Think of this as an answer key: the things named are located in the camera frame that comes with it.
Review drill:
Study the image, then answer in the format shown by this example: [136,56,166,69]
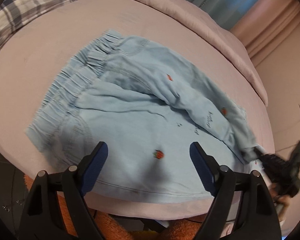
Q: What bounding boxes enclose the pink bed sheet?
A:
[0,0,275,177]

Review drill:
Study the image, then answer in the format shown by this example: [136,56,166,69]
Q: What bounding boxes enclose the right hand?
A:
[269,183,291,222]

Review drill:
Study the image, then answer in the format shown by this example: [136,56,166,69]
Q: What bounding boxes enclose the pink curtain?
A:
[230,0,300,66]

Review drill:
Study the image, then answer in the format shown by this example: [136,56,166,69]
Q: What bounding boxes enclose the light blue denim pants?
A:
[26,30,257,204]

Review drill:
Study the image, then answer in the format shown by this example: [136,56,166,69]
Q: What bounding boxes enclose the pink folded duvet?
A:
[135,0,268,106]

